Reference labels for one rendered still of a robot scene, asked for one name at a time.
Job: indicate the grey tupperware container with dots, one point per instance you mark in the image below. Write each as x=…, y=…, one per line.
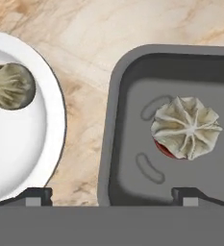
x=132, y=128

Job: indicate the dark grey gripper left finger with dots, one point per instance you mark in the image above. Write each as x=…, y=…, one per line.
x=36, y=196

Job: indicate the white round plate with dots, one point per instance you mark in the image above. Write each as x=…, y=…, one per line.
x=19, y=141

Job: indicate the beige pleated dumpling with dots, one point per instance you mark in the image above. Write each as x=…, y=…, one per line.
x=187, y=128
x=11, y=86

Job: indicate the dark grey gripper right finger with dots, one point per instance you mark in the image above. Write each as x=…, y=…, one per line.
x=185, y=196

